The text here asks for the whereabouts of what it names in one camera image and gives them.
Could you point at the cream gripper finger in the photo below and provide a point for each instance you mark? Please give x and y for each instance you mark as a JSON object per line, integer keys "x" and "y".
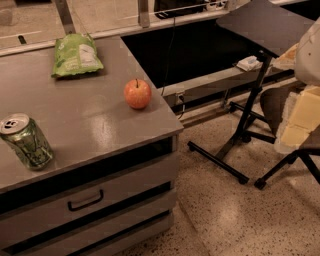
{"x": 300, "y": 126}

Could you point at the red apple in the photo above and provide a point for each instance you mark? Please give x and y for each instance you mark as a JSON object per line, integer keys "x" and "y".
{"x": 137, "y": 94}

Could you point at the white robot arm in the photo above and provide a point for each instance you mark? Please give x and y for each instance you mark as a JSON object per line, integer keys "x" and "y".
{"x": 307, "y": 57}

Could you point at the green rice chip bag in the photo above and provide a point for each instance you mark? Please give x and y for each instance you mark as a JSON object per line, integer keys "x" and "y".
{"x": 75, "y": 54}

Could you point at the black office chair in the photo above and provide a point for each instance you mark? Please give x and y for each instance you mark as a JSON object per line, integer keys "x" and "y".
{"x": 272, "y": 103}

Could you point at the white power adapter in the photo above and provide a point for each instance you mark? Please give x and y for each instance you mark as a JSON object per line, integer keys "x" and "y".
{"x": 248, "y": 63}

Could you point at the black rolling laptop stand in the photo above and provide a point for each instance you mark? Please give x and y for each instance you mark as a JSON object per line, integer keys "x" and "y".
{"x": 272, "y": 30}

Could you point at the grey drawer cabinet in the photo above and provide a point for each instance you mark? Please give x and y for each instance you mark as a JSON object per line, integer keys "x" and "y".
{"x": 99, "y": 142}

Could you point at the green soda can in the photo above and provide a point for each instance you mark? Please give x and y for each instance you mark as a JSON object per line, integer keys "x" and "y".
{"x": 26, "y": 139}

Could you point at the black drawer handle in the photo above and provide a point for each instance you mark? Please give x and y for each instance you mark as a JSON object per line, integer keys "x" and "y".
{"x": 74, "y": 206}

